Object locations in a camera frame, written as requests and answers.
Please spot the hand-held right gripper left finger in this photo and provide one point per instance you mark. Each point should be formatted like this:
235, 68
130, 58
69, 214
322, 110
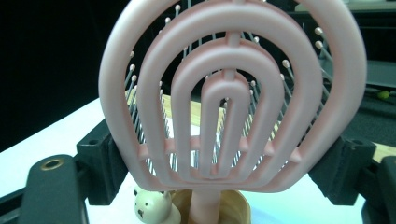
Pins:
99, 165

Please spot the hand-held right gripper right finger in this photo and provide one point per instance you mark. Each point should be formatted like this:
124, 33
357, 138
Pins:
345, 168

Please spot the pink hairbrush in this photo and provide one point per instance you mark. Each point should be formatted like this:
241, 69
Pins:
345, 93

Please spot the wooden cup with bear figurine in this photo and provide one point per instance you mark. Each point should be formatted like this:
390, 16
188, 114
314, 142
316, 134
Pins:
236, 211

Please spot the small green ball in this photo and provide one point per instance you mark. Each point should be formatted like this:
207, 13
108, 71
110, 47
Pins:
383, 94

